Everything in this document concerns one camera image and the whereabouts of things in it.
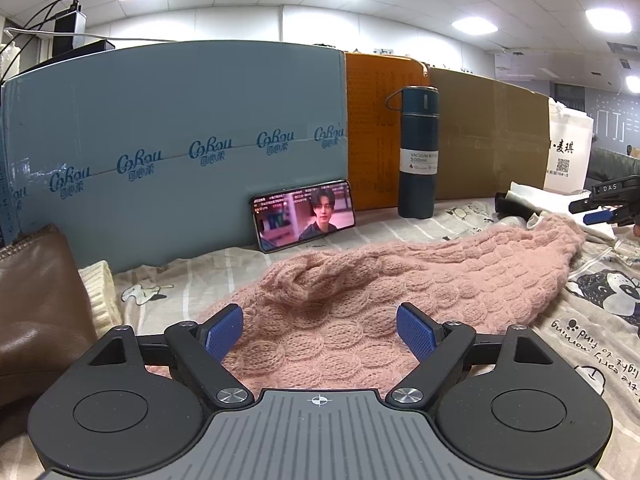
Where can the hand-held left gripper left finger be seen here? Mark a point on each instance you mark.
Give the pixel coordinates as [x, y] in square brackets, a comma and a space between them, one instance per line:
[225, 332]

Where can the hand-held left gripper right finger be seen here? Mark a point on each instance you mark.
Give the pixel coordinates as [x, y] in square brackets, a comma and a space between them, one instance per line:
[415, 332]

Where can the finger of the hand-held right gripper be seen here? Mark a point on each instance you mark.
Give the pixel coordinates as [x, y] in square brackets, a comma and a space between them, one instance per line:
[580, 206]
[595, 217]

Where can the white garment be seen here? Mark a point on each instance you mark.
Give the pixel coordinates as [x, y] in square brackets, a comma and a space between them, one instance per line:
[550, 200]

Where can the pink knit sweater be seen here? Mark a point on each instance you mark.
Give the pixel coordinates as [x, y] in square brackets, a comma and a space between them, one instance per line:
[375, 280]

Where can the black leather sofa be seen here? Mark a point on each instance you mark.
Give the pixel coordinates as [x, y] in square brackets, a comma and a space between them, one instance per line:
[612, 165]

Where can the black cloth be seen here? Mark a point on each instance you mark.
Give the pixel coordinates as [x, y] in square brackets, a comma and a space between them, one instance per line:
[512, 206]

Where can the white tote bag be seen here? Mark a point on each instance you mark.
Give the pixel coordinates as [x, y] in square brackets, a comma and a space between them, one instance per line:
[567, 130]

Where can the cartoon printed bed sheet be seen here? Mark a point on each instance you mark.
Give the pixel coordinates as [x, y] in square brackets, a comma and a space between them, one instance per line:
[150, 280]

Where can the brown cardboard panel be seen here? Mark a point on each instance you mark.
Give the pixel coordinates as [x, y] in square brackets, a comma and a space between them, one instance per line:
[490, 145]

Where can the cream knit cloth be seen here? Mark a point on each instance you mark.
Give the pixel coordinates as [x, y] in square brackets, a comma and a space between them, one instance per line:
[102, 295]

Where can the smartphone with lit screen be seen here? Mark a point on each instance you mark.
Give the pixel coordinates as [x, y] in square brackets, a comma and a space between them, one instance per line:
[305, 215]

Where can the dark teal vacuum bottle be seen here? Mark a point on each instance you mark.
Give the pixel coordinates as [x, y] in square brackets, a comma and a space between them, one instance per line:
[419, 180]

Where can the ceiling light panel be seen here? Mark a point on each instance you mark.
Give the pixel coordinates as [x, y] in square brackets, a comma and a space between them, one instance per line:
[472, 24]
[607, 17]

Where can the brown leather cushion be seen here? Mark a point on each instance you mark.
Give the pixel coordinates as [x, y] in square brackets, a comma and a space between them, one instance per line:
[35, 310]

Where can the orange cardboard panel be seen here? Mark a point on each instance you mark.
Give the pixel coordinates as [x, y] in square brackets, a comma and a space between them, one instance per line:
[372, 135]

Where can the blue cardboard panel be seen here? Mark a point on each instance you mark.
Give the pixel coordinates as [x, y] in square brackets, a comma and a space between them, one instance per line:
[175, 125]

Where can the black flat device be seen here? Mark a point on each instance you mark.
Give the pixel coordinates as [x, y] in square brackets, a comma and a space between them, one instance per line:
[75, 55]

